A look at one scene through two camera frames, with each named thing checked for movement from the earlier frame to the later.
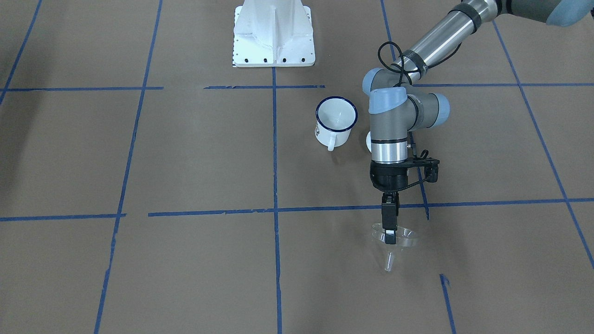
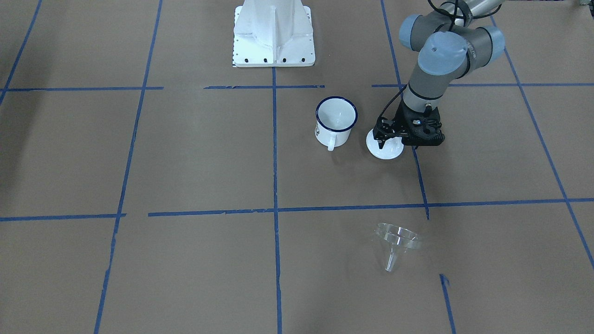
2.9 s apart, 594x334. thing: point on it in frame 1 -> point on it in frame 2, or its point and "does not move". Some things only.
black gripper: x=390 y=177 -> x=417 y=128
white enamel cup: x=335 y=117 does not move
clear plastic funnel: x=404 y=238 does not move
